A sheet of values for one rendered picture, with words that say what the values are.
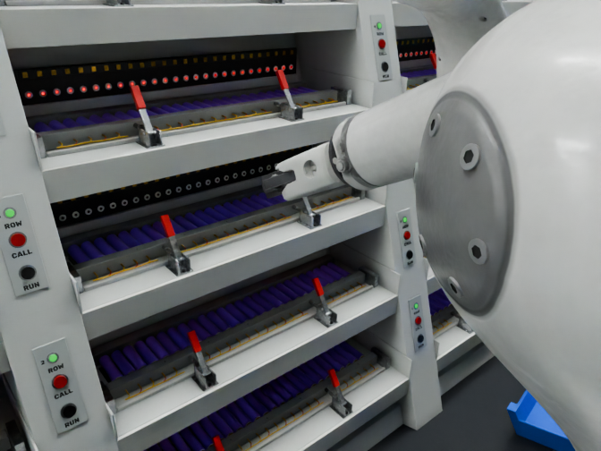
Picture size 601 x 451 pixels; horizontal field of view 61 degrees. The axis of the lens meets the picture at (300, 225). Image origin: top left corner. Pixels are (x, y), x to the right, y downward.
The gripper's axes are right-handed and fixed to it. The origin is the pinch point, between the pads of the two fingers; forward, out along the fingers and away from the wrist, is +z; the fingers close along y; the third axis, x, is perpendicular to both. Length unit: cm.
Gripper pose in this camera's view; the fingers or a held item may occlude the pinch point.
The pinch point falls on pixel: (283, 182)
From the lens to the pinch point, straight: 71.6
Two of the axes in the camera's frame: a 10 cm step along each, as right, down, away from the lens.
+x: -2.9, -9.6, -0.5
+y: 7.7, -2.6, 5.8
